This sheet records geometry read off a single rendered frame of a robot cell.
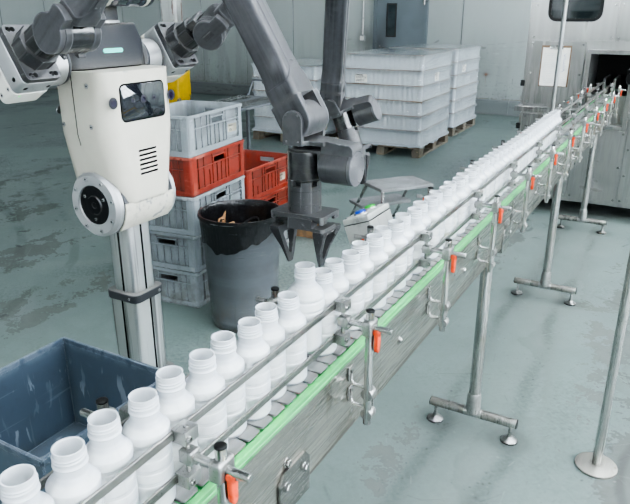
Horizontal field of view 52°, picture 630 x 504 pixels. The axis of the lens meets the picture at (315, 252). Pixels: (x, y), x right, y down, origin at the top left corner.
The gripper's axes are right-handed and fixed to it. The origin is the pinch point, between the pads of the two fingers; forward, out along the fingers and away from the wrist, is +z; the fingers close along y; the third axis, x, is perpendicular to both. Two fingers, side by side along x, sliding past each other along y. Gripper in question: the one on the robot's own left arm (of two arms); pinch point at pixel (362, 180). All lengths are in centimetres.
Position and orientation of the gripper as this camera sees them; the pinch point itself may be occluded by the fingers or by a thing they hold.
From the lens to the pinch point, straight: 179.1
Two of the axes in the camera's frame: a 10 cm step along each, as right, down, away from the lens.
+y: 4.9, -3.1, 8.2
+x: -8.2, 1.6, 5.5
